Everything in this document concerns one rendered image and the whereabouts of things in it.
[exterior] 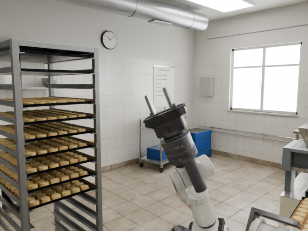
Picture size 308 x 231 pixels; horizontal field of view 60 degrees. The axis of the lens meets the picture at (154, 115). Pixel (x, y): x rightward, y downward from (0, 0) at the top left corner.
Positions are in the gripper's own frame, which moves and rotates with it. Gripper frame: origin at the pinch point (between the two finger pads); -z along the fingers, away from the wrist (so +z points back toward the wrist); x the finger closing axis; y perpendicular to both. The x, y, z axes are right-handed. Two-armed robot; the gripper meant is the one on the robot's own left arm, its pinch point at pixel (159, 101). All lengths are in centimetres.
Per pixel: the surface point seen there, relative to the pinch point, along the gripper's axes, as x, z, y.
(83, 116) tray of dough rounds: -64, 0, -74
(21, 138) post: -81, -4, -39
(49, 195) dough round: -95, 33, -54
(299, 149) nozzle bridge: 49, 77, -107
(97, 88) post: -50, -12, -79
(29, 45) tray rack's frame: -60, -44, -50
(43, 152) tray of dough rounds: -83, 8, -51
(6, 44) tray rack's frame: -70, -48, -48
